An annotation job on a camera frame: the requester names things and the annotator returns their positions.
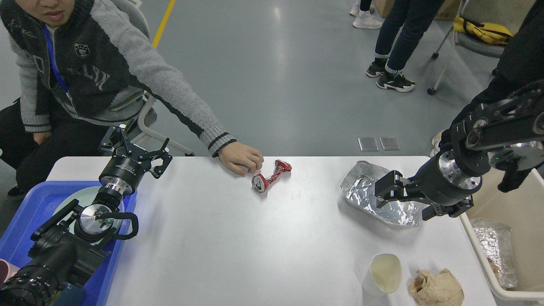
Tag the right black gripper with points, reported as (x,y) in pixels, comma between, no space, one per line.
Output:
(445,187)

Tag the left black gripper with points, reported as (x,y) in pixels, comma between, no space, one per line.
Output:
(123,172)

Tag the foil tray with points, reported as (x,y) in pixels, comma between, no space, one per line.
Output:
(358,190)
(496,241)

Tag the green plate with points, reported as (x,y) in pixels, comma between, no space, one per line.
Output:
(80,195)

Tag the white paper cup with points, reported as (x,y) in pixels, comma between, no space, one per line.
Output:
(383,275)

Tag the crushed red can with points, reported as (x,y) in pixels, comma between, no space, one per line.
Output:
(261,184)

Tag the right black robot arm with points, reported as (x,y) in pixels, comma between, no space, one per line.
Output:
(506,135)

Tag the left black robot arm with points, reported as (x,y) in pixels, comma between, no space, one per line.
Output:
(68,248)

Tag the seated person's right hand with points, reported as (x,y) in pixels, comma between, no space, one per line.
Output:
(41,137)

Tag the seated person's left hand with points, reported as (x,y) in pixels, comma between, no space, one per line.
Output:
(240,158)

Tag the left grey office chair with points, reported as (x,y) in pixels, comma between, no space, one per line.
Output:
(139,130)

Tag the right floor plate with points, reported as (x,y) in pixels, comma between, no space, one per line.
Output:
(390,143)

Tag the floor plate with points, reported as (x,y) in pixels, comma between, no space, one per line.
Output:
(368,144)
(390,143)

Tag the left floor plate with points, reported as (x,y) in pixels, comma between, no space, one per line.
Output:
(368,144)

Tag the crumpled brown paper bag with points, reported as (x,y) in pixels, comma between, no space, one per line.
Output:
(436,289)

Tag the seated person grey sweater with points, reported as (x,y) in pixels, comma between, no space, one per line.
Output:
(80,61)

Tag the blue plastic tray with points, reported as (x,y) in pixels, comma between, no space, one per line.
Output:
(37,207)

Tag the beige plastic bin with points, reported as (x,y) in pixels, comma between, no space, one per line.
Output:
(522,211)

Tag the person with black sneakers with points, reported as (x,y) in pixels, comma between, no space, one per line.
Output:
(399,36)

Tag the pink mug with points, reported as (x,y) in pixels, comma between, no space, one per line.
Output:
(7,270)

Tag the person with white shoes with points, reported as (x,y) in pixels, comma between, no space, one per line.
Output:
(362,10)

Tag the person with beige sneakers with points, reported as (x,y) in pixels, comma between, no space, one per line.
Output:
(521,62)

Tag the yellow bag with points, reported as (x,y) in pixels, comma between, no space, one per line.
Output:
(491,33)

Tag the cardboard box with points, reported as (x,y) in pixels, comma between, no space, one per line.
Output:
(448,10)

